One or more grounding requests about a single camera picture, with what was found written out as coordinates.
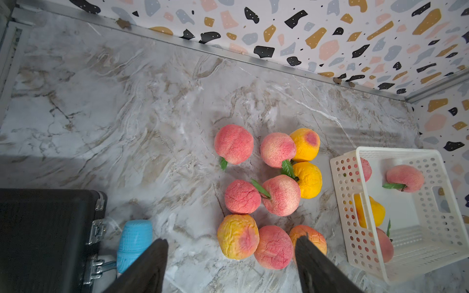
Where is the blue cylindrical tube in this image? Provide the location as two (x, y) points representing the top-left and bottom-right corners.
(116, 220), (153, 274)

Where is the white perforated plastic basket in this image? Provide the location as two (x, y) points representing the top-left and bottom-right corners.
(330, 146), (469, 285)

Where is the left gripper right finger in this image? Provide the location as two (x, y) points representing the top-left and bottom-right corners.
(295, 236), (362, 293)

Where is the right aluminium corner post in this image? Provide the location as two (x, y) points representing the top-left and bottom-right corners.
(404, 68), (469, 104)

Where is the orange pink peach front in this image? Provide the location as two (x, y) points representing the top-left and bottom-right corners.
(289, 225), (327, 255)

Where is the yellow peach back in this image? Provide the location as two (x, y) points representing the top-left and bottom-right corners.
(289, 128), (321, 162)

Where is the yellow pink peach front left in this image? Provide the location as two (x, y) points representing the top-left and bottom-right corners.
(217, 214), (260, 260)

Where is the black case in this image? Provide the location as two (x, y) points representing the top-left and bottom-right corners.
(1, 189), (107, 293)

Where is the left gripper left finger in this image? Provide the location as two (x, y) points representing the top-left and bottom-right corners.
(104, 239), (169, 293)

